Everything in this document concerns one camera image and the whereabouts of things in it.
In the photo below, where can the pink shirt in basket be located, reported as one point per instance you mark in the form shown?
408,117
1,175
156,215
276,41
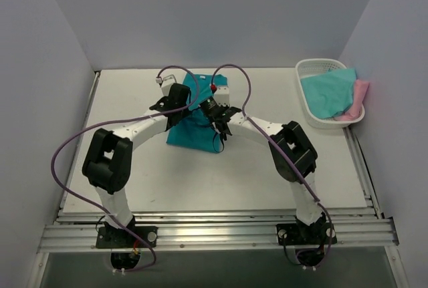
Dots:
359,93

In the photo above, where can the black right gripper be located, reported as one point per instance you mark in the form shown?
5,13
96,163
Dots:
221,119

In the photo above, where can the aluminium rail frame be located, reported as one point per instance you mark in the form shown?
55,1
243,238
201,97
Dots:
236,199

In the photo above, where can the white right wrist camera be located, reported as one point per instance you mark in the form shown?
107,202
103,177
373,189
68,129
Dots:
221,94

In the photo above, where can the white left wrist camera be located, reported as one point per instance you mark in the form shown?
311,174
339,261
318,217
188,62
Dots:
165,83

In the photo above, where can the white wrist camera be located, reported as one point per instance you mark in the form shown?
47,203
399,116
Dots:
165,83
221,94

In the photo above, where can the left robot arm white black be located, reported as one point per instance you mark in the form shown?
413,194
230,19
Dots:
108,162

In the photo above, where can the teal t shirt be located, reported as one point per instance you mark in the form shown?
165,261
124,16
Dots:
195,131

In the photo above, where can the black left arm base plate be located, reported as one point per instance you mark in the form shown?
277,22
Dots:
112,238

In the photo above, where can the white plastic laundry basket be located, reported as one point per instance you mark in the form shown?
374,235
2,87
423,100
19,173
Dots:
316,66

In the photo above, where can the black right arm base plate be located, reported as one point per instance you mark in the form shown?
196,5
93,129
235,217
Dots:
301,234

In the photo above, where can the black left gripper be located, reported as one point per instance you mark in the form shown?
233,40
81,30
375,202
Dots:
160,104

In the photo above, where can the light teal shirt in basket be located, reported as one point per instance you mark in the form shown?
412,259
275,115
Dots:
330,94

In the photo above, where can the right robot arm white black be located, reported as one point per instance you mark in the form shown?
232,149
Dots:
293,154

